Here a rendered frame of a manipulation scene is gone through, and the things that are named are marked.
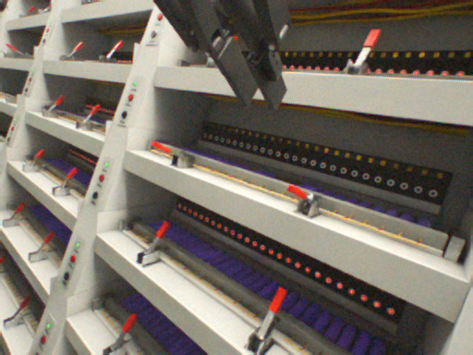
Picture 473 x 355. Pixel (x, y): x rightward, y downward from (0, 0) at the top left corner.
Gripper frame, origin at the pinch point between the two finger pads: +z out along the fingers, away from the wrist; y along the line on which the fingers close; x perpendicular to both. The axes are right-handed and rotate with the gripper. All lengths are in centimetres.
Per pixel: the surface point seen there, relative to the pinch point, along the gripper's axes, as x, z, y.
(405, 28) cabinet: -36.5, 24.1, -5.3
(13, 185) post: 35, 28, 108
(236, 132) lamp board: -8.3, 28.4, 22.8
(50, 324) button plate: 51, 27, 42
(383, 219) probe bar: 3.9, 19.5, -14.1
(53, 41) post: -19, 9, 108
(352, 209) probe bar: 3.9, 19.5, -10.1
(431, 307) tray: 11.9, 17.7, -21.0
